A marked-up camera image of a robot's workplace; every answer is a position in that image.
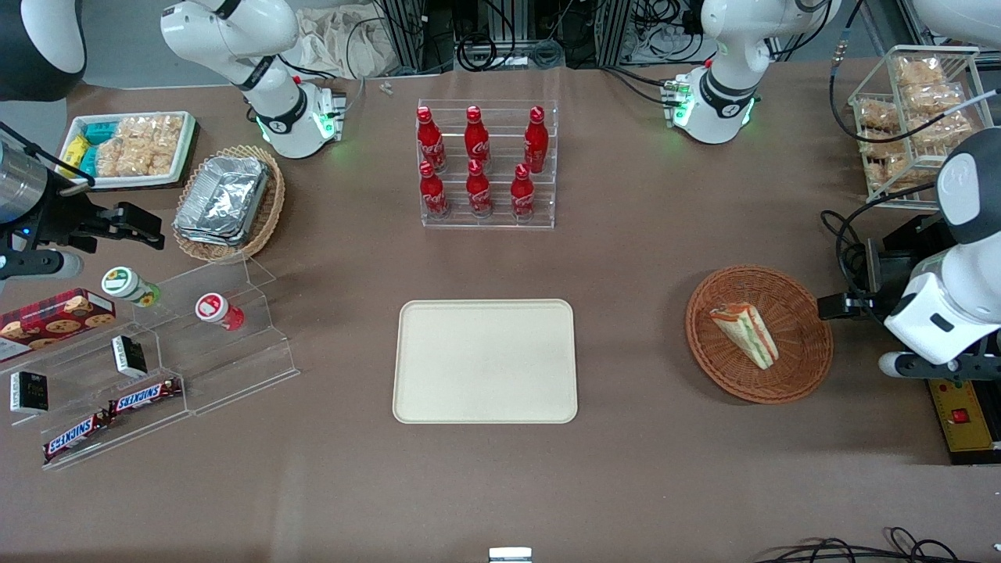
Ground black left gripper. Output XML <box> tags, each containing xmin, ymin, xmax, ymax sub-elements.
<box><xmin>819</xmin><ymin>292</ymin><xmax>897</xmax><ymax>321</ymax></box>

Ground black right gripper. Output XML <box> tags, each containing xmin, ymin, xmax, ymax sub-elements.
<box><xmin>30</xmin><ymin>186</ymin><xmax>166</xmax><ymax>253</ymax></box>

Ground triangle sandwich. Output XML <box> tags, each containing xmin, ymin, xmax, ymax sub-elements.
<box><xmin>710</xmin><ymin>303</ymin><xmax>780</xmax><ymax>371</ymax></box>

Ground white rectangular snack tray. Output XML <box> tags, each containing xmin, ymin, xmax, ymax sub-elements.
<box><xmin>56</xmin><ymin>111</ymin><xmax>196</xmax><ymax>190</ymax></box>

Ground round brown wicker basket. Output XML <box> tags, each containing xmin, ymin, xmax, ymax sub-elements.
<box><xmin>685</xmin><ymin>265</ymin><xmax>834</xmax><ymax>405</ymax></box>

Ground oval tan wicker basket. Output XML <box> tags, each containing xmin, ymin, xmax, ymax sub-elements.
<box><xmin>172</xmin><ymin>145</ymin><xmax>286</xmax><ymax>264</ymax></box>

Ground beige plastic serving tray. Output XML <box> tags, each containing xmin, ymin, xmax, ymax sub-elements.
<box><xmin>392</xmin><ymin>299</ymin><xmax>579</xmax><ymax>425</ymax></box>

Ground green lid cup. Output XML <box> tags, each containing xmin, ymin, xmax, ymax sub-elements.
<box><xmin>101</xmin><ymin>266</ymin><xmax>161</xmax><ymax>307</ymax></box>

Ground black tabletop machine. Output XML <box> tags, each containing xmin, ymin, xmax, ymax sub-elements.
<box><xmin>864</xmin><ymin>211</ymin><xmax>951</xmax><ymax>302</ymax></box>

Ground small clear cracker bag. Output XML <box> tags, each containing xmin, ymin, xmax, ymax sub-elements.
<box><xmin>93</xmin><ymin>134</ymin><xmax>130</xmax><ymax>178</ymax></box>

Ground stacked aluminium foil trays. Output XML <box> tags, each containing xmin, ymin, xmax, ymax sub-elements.
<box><xmin>173</xmin><ymin>156</ymin><xmax>271</xmax><ymax>248</ymax></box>

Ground large clear cracker bag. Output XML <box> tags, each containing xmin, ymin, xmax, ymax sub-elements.
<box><xmin>116</xmin><ymin>115</ymin><xmax>185</xmax><ymax>177</ymax></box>

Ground red lid cup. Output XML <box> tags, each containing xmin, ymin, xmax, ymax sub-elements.
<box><xmin>195</xmin><ymin>292</ymin><xmax>246</xmax><ymax>332</ymax></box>

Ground red cookie box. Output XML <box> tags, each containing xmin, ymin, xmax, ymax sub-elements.
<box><xmin>0</xmin><ymin>289</ymin><xmax>117</xmax><ymax>362</ymax></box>

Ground small black white box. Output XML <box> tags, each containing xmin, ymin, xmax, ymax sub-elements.
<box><xmin>9</xmin><ymin>371</ymin><xmax>49</xmax><ymax>414</ymax></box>
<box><xmin>111</xmin><ymin>335</ymin><xmax>149</xmax><ymax>378</ymax></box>

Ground clear bag of pastries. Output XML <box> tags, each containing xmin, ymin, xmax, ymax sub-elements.
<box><xmin>858</xmin><ymin>129</ymin><xmax>902</xmax><ymax>160</ymax></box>
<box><xmin>903</xmin><ymin>82</ymin><xmax>968</xmax><ymax>115</ymax></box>
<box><xmin>864</xmin><ymin>154</ymin><xmax>916</xmax><ymax>194</ymax></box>
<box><xmin>907</xmin><ymin>109</ymin><xmax>976</xmax><ymax>149</ymax></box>
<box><xmin>856</xmin><ymin>99</ymin><xmax>900</xmax><ymax>131</ymax></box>
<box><xmin>894</xmin><ymin>56</ymin><xmax>945</xmax><ymax>87</ymax></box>

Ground clear acrylic step shelf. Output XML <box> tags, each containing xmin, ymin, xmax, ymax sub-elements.
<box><xmin>0</xmin><ymin>258</ymin><xmax>300</xmax><ymax>472</ymax></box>

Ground snickers chocolate bar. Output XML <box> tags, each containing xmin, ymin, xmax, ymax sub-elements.
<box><xmin>42</xmin><ymin>412</ymin><xmax>114</xmax><ymax>462</ymax></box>
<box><xmin>107</xmin><ymin>378</ymin><xmax>183</xmax><ymax>415</ymax></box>

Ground crumpled beige cloth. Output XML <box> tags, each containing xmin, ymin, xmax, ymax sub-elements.
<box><xmin>291</xmin><ymin>6</ymin><xmax>393</xmax><ymax>81</ymax></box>

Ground red cola bottle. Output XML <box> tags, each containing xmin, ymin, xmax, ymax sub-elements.
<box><xmin>416</xmin><ymin>106</ymin><xmax>448</xmax><ymax>174</ymax></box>
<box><xmin>418</xmin><ymin>161</ymin><xmax>451</xmax><ymax>220</ymax></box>
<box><xmin>523</xmin><ymin>106</ymin><xmax>550</xmax><ymax>174</ymax></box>
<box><xmin>465</xmin><ymin>159</ymin><xmax>493</xmax><ymax>217</ymax></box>
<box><xmin>510</xmin><ymin>163</ymin><xmax>537</xmax><ymax>221</ymax></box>
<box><xmin>464</xmin><ymin>106</ymin><xmax>491</xmax><ymax>169</ymax></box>

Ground clear acrylic bottle rack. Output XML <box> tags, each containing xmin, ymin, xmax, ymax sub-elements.
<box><xmin>417</xmin><ymin>99</ymin><xmax>559</xmax><ymax>230</ymax></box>

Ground black machine power cable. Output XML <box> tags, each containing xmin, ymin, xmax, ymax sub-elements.
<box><xmin>820</xmin><ymin>210</ymin><xmax>870</xmax><ymax>302</ymax></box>

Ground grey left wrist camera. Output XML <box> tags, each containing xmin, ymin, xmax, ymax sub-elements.
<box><xmin>878</xmin><ymin>350</ymin><xmax>1001</xmax><ymax>382</ymax></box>

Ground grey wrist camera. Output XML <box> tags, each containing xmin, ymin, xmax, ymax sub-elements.
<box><xmin>0</xmin><ymin>249</ymin><xmax>84</xmax><ymax>280</ymax></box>
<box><xmin>878</xmin><ymin>350</ymin><xmax>1001</xmax><ymax>382</ymax></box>

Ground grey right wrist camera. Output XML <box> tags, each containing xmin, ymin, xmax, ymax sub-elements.
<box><xmin>0</xmin><ymin>249</ymin><xmax>84</xmax><ymax>280</ymax></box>

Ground white wire rack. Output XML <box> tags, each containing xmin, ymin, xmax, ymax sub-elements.
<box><xmin>849</xmin><ymin>45</ymin><xmax>998</xmax><ymax>209</ymax></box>

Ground black floor cables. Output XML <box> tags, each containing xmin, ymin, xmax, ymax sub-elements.
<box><xmin>755</xmin><ymin>527</ymin><xmax>964</xmax><ymax>563</ymax></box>

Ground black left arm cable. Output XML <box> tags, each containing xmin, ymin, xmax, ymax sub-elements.
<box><xmin>827</xmin><ymin>0</ymin><xmax>1001</xmax><ymax>263</ymax></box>

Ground coiled black cable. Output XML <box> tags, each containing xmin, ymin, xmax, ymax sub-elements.
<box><xmin>456</xmin><ymin>31</ymin><xmax>499</xmax><ymax>73</ymax></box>

